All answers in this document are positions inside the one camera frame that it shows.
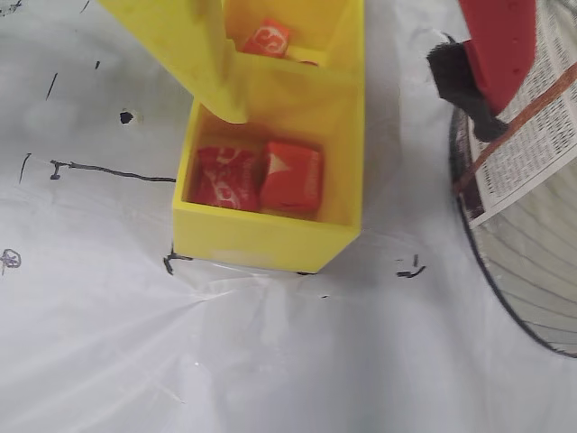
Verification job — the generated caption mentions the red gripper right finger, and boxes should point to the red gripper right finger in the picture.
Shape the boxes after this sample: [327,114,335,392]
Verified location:
[426,0,538,143]

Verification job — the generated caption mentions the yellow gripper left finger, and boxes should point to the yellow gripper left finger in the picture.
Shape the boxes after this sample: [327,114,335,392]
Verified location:
[97,0,249,125]

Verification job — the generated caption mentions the orange Starburst candy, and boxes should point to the orange Starburst candy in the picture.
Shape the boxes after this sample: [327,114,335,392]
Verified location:
[242,17,291,59]
[260,141,325,213]

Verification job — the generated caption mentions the yellow three-compartment box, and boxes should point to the yellow three-compartment box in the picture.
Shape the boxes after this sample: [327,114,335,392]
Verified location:
[172,0,365,274]

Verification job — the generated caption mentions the printed paper sheet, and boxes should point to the printed paper sheet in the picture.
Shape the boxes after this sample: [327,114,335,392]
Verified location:
[453,0,577,229]

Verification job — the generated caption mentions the white marked table cloth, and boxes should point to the white marked table cloth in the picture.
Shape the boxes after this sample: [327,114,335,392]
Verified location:
[0,0,577,433]

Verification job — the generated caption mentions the grey braided cable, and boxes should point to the grey braided cable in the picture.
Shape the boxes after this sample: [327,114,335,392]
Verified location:
[448,0,577,360]

